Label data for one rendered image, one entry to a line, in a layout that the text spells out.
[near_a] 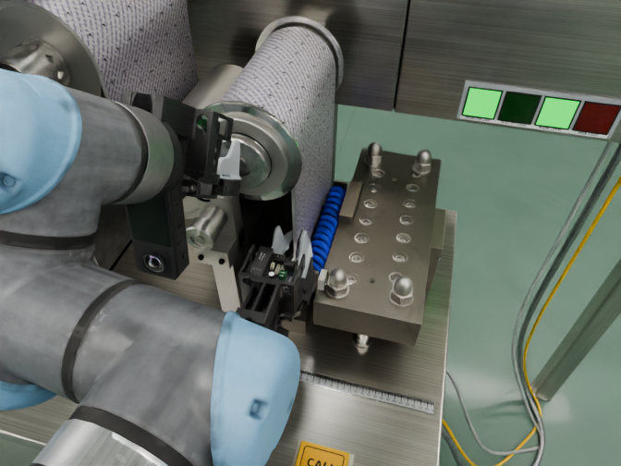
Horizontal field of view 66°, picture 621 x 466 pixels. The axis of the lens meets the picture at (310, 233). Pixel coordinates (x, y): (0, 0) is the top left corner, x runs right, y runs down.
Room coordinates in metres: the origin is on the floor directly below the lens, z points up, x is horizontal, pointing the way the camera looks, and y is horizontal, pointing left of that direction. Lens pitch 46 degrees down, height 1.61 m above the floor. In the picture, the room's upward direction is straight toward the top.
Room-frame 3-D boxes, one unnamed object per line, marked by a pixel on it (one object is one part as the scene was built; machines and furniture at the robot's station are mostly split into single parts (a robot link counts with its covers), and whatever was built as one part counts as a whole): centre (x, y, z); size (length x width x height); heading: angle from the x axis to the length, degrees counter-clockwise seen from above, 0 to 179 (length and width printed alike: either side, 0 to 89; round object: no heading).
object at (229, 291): (0.45, 0.13, 1.05); 0.06 x 0.05 x 0.31; 165
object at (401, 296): (0.43, -0.14, 1.05); 0.04 x 0.04 x 0.04
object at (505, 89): (0.70, -0.38, 1.18); 0.25 x 0.01 x 0.07; 75
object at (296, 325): (0.59, -0.01, 0.92); 0.28 x 0.04 x 0.04; 165
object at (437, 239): (0.59, -0.23, 0.96); 0.10 x 0.03 x 0.11; 165
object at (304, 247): (0.45, 0.01, 1.12); 0.09 x 0.03 x 0.06; 164
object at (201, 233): (0.42, 0.14, 1.18); 0.04 x 0.02 x 0.04; 75
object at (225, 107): (0.49, 0.08, 1.25); 0.15 x 0.01 x 0.15; 75
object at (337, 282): (0.44, -0.04, 1.05); 0.04 x 0.04 x 0.04
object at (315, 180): (0.59, -0.01, 1.11); 0.23 x 0.01 x 0.18; 165
